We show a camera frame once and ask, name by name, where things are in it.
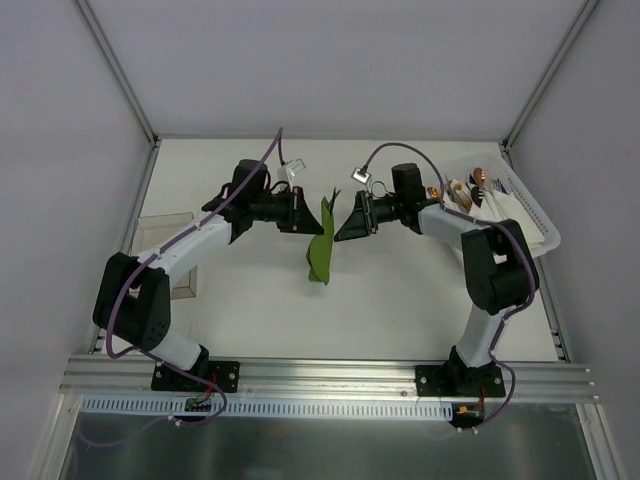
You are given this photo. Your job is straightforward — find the green paper napkin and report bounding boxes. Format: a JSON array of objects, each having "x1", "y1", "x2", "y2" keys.
[{"x1": 306, "y1": 193, "x2": 337, "y2": 285}]

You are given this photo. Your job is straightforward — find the clear smoked plastic box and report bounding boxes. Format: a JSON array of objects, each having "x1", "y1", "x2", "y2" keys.
[{"x1": 130, "y1": 211, "x2": 200, "y2": 302}]

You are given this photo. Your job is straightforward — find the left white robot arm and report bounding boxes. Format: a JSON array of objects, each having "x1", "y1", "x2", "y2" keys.
[{"x1": 92, "y1": 159, "x2": 324, "y2": 390}]

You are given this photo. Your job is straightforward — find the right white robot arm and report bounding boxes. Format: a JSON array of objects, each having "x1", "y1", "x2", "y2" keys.
[{"x1": 334, "y1": 163, "x2": 539, "y2": 396}]

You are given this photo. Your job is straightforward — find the white rolled napkin bundle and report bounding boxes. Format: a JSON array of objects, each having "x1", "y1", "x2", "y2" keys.
[{"x1": 491, "y1": 191, "x2": 544, "y2": 246}]

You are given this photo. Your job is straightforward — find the copper fork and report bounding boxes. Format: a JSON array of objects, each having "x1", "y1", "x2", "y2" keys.
[{"x1": 456, "y1": 189, "x2": 473, "y2": 210}]

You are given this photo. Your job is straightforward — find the white plastic basket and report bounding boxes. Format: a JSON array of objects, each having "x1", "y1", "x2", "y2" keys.
[{"x1": 436, "y1": 151, "x2": 561, "y2": 258}]

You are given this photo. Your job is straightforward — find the copper spoon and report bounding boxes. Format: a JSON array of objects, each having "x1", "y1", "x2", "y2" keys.
[{"x1": 472, "y1": 167, "x2": 486, "y2": 192}]

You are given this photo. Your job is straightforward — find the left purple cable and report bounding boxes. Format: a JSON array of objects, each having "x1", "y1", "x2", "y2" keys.
[{"x1": 105, "y1": 127, "x2": 286, "y2": 426}]

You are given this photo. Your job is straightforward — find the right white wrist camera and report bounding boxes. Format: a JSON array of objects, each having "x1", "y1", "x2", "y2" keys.
[{"x1": 351, "y1": 167, "x2": 372, "y2": 192}]

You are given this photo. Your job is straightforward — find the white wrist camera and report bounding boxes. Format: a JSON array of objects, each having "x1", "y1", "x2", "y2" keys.
[
  {"x1": 351, "y1": 167, "x2": 372, "y2": 192},
  {"x1": 276, "y1": 158, "x2": 306, "y2": 188}
]

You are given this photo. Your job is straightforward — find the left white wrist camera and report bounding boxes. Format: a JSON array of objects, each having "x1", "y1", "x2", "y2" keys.
[{"x1": 276, "y1": 158, "x2": 306, "y2": 188}]

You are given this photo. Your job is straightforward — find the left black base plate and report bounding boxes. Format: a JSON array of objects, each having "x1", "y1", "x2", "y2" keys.
[{"x1": 151, "y1": 360, "x2": 241, "y2": 393}]

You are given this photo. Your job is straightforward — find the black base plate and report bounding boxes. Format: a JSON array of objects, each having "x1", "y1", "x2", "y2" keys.
[
  {"x1": 151, "y1": 360, "x2": 241, "y2": 393},
  {"x1": 414, "y1": 363, "x2": 506, "y2": 398}
]

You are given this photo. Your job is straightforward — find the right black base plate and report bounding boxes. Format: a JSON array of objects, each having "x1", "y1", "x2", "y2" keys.
[{"x1": 414, "y1": 363, "x2": 506, "y2": 398}]

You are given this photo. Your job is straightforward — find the left frame post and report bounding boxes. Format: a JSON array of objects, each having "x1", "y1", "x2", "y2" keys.
[{"x1": 72, "y1": 0, "x2": 158, "y2": 146}]

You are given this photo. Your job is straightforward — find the frame post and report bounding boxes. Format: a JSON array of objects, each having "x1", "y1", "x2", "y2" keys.
[
  {"x1": 72, "y1": 0, "x2": 158, "y2": 146},
  {"x1": 502, "y1": 0, "x2": 601, "y2": 153}
]

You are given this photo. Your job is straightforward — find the aluminium rail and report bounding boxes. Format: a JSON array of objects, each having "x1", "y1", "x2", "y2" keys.
[{"x1": 58, "y1": 354, "x2": 601, "y2": 404}]

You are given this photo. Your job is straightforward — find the white slotted cable duct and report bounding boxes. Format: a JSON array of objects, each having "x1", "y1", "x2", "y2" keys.
[{"x1": 80, "y1": 395, "x2": 453, "y2": 422}]

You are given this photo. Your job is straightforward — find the right frame post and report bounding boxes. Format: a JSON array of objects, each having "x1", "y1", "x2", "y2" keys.
[{"x1": 502, "y1": 0, "x2": 601, "y2": 153}]

